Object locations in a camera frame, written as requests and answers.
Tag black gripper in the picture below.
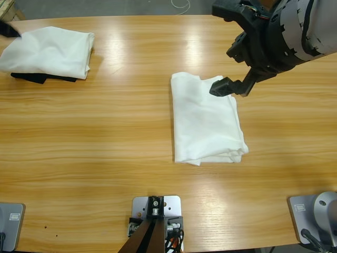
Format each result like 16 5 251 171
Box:
209 17 301 98

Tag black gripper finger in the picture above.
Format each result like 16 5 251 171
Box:
0 21 22 38

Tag white garment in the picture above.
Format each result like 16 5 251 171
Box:
0 26 95 80

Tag white printed t-shirt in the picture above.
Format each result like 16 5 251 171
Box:
170 71 250 167

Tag black garment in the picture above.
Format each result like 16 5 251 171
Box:
10 71 78 85

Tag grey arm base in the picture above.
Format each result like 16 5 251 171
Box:
0 202 26 252
286 191 337 245

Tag wooden crate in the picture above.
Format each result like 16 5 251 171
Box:
0 0 25 23

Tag black clamp block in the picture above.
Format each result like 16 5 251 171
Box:
163 215 184 239
128 216 144 237

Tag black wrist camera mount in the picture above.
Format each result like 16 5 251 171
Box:
211 0 272 33

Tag white cable loop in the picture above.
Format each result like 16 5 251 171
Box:
170 0 191 13

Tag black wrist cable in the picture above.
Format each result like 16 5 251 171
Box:
300 0 316 51

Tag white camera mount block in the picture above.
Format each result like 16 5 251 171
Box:
131 195 183 253

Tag orange and black cables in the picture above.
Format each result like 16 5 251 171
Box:
164 229 186 253

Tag dark camera post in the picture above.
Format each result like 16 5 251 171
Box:
117 194 169 253

